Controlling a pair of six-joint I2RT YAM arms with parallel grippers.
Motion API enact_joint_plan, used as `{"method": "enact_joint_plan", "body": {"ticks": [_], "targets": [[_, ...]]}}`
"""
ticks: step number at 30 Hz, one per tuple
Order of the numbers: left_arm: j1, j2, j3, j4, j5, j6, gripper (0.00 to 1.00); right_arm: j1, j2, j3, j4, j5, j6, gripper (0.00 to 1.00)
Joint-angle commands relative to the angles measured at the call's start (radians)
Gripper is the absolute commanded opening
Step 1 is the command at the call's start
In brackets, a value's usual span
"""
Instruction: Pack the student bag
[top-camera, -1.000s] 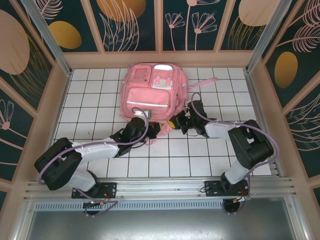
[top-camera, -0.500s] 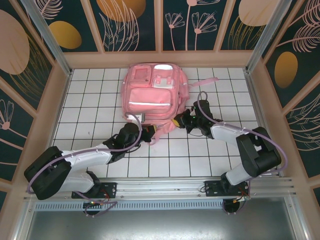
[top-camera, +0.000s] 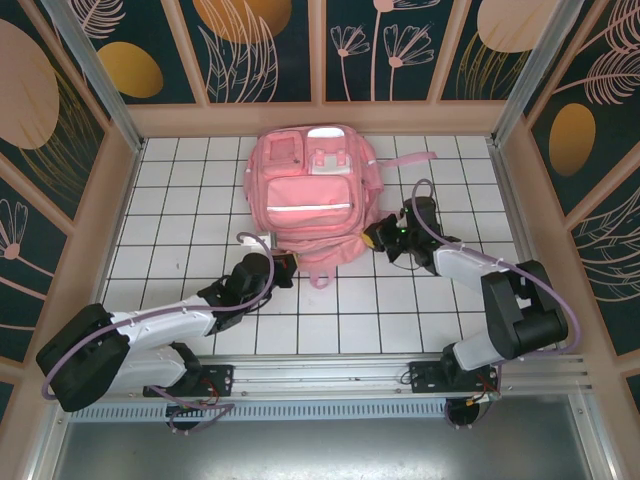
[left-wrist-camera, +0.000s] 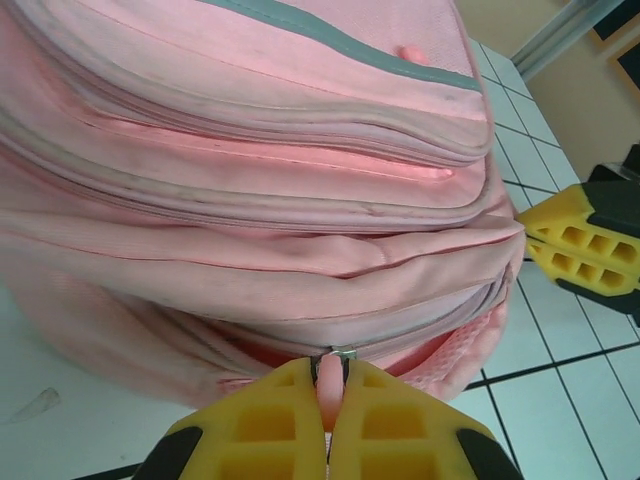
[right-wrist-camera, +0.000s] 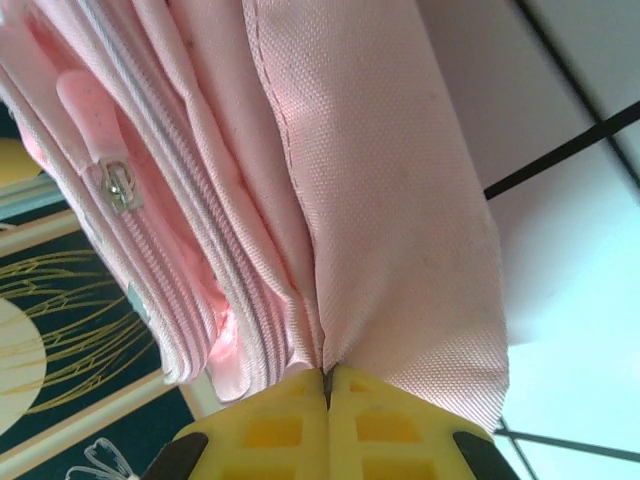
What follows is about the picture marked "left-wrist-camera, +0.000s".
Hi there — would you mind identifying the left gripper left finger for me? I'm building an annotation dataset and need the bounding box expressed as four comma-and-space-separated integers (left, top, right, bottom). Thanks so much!
132, 357, 331, 480

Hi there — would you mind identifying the right aluminium corner post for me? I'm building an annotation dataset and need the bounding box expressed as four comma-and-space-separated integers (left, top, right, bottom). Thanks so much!
513, 0, 624, 81

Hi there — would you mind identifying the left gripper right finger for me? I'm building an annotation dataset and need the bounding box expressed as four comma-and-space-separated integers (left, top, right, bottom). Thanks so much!
329, 358, 521, 480

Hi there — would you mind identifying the pink student backpack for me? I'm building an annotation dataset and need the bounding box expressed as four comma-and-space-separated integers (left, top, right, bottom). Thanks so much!
0, 0, 529, 436

